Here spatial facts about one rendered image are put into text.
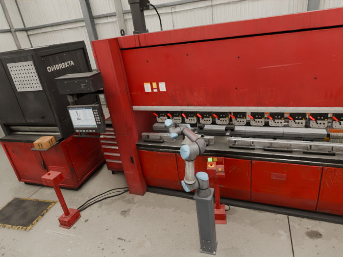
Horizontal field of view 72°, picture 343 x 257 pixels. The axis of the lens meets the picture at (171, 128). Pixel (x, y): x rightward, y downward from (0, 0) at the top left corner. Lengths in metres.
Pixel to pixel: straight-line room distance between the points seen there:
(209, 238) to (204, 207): 0.42
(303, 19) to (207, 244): 2.41
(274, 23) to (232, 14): 4.36
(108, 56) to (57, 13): 6.26
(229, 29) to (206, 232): 2.11
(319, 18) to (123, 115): 2.34
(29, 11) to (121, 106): 7.25
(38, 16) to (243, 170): 8.39
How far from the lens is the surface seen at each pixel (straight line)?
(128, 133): 3.26
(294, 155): 2.93
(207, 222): 2.62
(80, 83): 2.97
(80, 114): 3.12
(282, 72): 2.68
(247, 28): 2.61
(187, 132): 2.26
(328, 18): 2.63
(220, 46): 2.68
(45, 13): 9.51
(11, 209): 4.71
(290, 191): 3.20
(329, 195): 3.24
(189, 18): 7.09
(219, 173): 2.85
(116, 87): 3.08
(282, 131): 3.19
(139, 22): 3.07
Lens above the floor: 2.36
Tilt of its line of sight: 24 degrees down
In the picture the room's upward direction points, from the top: 8 degrees counter-clockwise
